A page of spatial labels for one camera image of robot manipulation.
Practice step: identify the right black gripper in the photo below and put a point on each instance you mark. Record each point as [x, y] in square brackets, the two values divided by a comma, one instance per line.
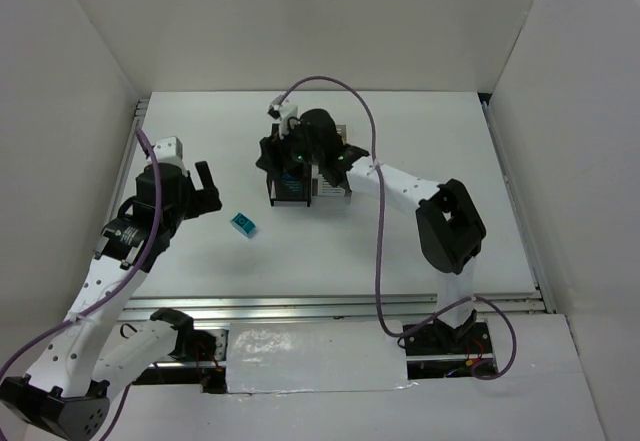
[267, 156]

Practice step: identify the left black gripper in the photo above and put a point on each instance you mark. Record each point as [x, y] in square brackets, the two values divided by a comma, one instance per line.
[197, 197]

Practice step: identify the teal curved lego brick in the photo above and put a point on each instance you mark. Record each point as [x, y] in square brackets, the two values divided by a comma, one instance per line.
[244, 225]

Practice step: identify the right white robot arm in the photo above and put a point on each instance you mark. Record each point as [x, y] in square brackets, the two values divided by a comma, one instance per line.
[450, 229]

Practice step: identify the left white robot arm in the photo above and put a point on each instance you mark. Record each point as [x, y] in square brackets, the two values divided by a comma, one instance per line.
[68, 390]

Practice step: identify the black slotted container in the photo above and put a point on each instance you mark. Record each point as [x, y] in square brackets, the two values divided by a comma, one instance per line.
[275, 193]

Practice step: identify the white slotted container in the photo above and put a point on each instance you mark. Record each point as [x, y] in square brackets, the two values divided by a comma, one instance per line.
[332, 188]

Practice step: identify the white tape covered plate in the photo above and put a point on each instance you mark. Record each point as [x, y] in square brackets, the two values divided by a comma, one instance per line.
[336, 356]

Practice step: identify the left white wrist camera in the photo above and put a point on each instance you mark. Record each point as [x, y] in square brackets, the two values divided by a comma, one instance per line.
[169, 151]

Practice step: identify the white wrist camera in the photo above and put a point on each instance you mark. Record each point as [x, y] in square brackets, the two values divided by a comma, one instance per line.
[285, 114]
[169, 151]

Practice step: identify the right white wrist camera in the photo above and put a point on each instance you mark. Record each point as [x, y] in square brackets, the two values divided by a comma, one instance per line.
[285, 114]

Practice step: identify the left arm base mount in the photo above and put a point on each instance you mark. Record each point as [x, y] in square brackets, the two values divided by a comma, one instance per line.
[203, 366]

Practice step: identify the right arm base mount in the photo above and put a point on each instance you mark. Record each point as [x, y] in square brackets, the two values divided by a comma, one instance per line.
[431, 354]

